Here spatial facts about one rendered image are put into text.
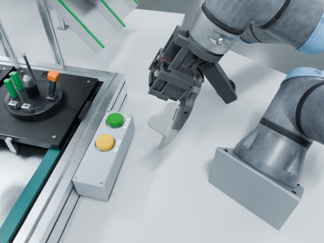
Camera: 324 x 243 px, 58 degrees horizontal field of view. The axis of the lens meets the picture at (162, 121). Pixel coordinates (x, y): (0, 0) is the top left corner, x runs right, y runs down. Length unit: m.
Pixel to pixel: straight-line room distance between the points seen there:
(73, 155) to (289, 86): 0.48
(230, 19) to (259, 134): 0.30
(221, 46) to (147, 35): 0.78
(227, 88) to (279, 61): 2.21
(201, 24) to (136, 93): 0.52
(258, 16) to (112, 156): 0.40
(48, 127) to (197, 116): 0.41
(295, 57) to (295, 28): 2.37
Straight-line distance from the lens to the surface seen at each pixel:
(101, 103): 0.78
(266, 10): 0.44
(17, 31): 1.37
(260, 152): 0.63
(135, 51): 1.12
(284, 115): 0.64
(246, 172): 0.62
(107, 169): 0.63
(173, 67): 0.49
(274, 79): 1.05
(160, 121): 0.52
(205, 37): 0.45
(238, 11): 0.43
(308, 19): 0.47
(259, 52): 2.79
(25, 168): 0.74
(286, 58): 2.80
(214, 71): 0.50
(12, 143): 0.75
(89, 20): 0.94
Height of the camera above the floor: 1.48
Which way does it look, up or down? 47 degrees down
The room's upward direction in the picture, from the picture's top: straight up
